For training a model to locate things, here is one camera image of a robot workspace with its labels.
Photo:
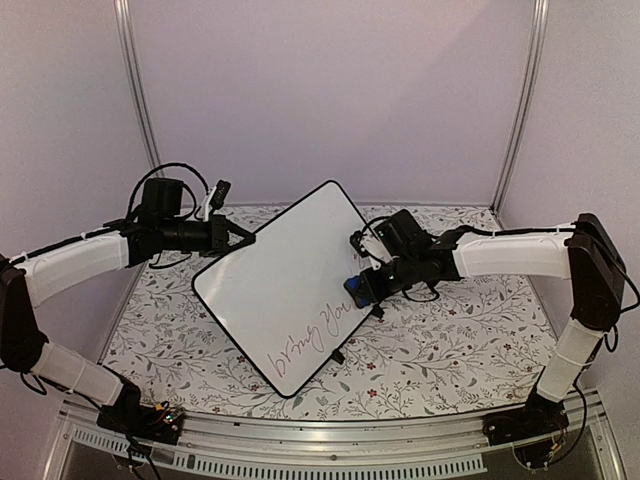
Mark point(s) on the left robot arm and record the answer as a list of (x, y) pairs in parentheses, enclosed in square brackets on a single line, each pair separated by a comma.
[(154, 223)]

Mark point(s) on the aluminium corner post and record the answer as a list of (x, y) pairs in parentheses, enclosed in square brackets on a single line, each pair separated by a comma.
[(126, 35), (527, 90)]

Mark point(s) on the right aluminium corner post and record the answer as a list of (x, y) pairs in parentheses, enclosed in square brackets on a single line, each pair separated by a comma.
[(527, 90)]

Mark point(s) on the front aluminium rail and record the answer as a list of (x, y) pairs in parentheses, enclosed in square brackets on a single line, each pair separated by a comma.
[(440, 447)]

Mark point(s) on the blue whiteboard eraser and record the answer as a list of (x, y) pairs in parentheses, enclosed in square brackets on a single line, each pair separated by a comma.
[(360, 291)]

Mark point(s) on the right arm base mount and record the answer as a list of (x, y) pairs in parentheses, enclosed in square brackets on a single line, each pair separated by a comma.
[(537, 431)]

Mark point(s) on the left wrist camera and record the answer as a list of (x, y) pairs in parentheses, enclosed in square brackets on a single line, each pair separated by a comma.
[(214, 199)]

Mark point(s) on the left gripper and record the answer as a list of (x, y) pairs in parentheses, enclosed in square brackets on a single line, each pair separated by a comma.
[(219, 241)]

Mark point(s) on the left aluminium corner post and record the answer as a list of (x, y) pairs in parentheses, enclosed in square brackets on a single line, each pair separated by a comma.
[(126, 35)]

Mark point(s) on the floral patterned table mat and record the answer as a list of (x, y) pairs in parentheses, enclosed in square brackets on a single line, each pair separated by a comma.
[(481, 344)]

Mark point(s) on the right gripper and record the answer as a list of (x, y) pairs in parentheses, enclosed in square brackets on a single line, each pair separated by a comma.
[(374, 289)]

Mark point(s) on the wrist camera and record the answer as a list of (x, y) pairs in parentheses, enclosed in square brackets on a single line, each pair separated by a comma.
[(369, 247), (214, 199)]

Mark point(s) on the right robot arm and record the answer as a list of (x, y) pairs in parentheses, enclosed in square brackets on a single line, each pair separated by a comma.
[(403, 254)]

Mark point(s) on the white whiteboard black frame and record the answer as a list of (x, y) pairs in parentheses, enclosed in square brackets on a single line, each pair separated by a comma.
[(282, 300)]

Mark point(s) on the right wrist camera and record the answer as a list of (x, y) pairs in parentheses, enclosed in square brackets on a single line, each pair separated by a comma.
[(369, 247)]

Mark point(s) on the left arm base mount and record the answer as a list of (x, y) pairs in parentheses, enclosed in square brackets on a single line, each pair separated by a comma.
[(129, 417)]

